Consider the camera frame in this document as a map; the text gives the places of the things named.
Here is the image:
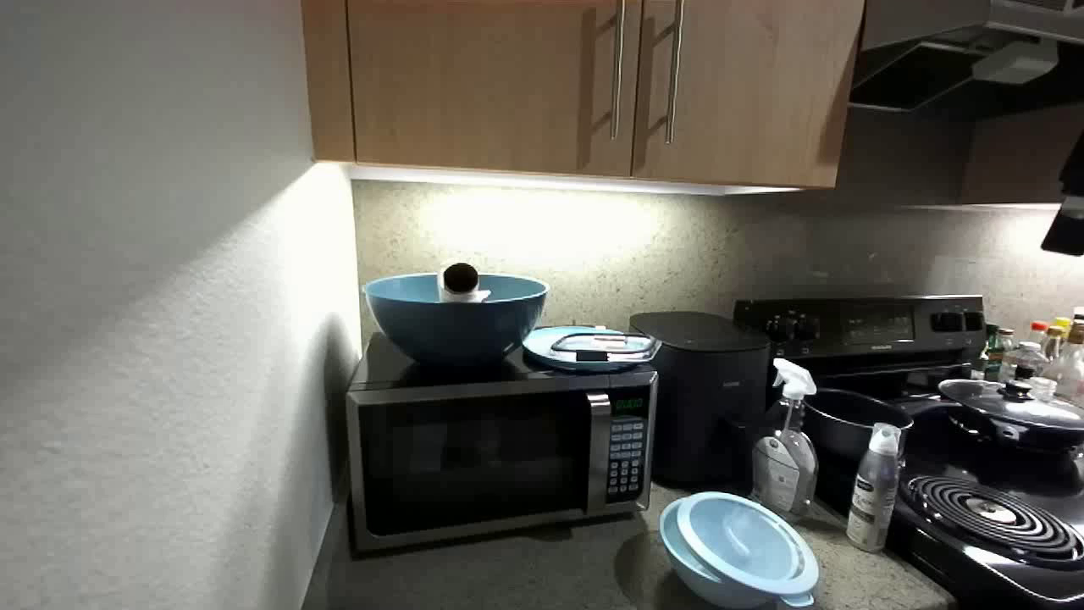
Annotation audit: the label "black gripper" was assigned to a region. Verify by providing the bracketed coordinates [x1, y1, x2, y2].
[1038, 122, 1084, 259]

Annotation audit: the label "glass pot lid with knob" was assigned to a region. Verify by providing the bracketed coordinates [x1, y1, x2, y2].
[934, 373, 1084, 435]

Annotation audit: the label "clear rectangular container lid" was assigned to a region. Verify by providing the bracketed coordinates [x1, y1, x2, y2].
[549, 330, 660, 373]

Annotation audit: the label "yellow condiment bottle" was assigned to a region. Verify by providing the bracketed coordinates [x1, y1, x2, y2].
[1045, 313, 1077, 365]

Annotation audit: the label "red cap condiment bottle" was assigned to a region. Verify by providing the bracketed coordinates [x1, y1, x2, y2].
[1020, 320, 1056, 378]

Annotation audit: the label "green glass bottle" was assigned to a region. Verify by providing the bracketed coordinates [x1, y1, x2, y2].
[979, 321, 1015, 383]

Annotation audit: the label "black electric stove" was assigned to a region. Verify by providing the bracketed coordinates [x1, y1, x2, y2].
[732, 294, 1084, 610]

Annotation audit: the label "black cooking pot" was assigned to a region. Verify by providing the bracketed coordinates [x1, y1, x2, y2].
[905, 405, 1084, 484]

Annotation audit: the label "black coil burner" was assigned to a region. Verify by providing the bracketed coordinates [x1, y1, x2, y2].
[896, 472, 1084, 570]

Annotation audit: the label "white spray bottle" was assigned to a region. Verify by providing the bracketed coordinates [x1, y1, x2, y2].
[749, 356, 822, 527]

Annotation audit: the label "black air fryer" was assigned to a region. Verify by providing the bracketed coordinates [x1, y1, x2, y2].
[627, 308, 776, 494]

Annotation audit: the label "under cabinet light strip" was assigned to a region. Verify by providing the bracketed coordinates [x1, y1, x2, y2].
[343, 163, 806, 199]

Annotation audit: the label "small light blue bowl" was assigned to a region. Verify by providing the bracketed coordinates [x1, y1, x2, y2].
[658, 494, 820, 610]

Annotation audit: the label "light blue plate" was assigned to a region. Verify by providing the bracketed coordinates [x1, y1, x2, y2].
[518, 321, 668, 378]

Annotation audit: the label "black ball on white base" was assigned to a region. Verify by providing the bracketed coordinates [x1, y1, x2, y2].
[435, 262, 493, 304]

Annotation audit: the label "large blue mixing bowl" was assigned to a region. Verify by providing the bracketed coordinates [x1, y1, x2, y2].
[360, 267, 551, 371]

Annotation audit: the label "silver black microwave oven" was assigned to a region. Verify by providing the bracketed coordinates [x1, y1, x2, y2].
[343, 332, 660, 556]

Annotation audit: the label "metal cabinet bar handle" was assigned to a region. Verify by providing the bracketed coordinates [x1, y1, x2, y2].
[584, 0, 631, 138]
[640, 0, 687, 145]

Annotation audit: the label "wooden wall cabinet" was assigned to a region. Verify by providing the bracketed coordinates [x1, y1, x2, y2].
[299, 0, 867, 192]

